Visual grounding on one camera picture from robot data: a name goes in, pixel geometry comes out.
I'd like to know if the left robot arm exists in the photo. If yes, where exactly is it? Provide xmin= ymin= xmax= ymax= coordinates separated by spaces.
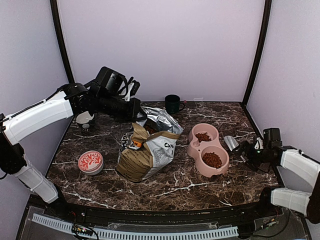
xmin=0 ymin=66 xmax=147 ymax=218

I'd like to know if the black frame post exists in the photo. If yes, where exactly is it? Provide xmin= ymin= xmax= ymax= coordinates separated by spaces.
xmin=49 ymin=0 xmax=75 ymax=84
xmin=242 ymin=0 xmax=273 ymax=108

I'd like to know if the white and dark ceramic bowl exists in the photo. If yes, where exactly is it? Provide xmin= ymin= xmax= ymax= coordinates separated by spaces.
xmin=75 ymin=111 xmax=96 ymax=130

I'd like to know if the right black frame post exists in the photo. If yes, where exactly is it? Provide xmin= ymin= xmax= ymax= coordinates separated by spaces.
xmin=242 ymin=0 xmax=273 ymax=108

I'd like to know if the kibble inside bag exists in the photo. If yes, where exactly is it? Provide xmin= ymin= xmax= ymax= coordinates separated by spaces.
xmin=144 ymin=125 xmax=157 ymax=135

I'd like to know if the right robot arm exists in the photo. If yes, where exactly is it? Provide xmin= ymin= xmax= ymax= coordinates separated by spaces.
xmin=224 ymin=128 xmax=320 ymax=224

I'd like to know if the black mug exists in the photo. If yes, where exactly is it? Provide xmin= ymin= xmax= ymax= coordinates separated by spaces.
xmin=164 ymin=94 xmax=185 ymax=115

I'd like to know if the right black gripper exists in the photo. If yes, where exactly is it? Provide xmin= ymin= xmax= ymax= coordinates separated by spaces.
xmin=232 ymin=140 xmax=273 ymax=172

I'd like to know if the pet food bag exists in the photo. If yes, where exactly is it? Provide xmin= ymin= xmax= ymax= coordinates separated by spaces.
xmin=116 ymin=106 xmax=184 ymax=183

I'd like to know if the brown kibble in bowl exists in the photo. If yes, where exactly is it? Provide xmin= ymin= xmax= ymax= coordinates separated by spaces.
xmin=195 ymin=132 xmax=212 ymax=143

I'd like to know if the metal scoop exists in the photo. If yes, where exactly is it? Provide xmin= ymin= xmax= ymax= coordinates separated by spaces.
xmin=223 ymin=135 xmax=240 ymax=152

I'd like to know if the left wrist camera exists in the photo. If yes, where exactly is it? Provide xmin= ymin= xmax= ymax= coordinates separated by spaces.
xmin=121 ymin=76 xmax=141 ymax=102

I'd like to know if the white slotted cable duct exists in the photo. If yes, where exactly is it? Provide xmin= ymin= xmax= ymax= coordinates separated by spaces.
xmin=31 ymin=213 xmax=239 ymax=240

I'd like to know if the left black frame post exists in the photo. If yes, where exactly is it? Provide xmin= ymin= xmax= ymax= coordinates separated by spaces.
xmin=49 ymin=0 xmax=75 ymax=84

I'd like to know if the red patterned round tin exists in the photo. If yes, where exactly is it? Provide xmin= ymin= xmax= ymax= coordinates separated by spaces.
xmin=77 ymin=150 xmax=104 ymax=176

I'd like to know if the pink double pet bowl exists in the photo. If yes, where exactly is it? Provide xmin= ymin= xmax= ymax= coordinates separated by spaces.
xmin=186 ymin=123 xmax=230 ymax=178

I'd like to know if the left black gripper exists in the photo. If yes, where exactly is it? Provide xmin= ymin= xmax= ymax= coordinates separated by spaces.
xmin=95 ymin=92 xmax=147 ymax=123

